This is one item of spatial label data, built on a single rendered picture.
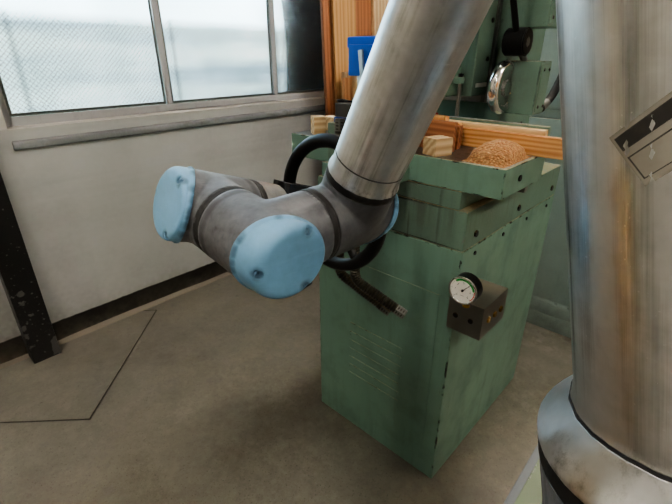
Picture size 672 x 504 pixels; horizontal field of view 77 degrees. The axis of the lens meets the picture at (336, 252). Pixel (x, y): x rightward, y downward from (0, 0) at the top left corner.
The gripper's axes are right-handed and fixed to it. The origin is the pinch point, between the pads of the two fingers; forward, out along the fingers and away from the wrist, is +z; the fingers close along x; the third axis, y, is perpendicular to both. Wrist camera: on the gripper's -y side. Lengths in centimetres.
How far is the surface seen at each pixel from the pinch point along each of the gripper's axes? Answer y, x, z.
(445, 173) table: 15.5, -4.5, 19.5
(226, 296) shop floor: -60, 118, 66
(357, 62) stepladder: 57, 78, 78
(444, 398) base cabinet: -38, -11, 40
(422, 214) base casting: 6.1, 0.0, 23.0
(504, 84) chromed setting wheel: 40, -2, 40
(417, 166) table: 15.8, 2.3, 19.4
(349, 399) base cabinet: -58, 20, 46
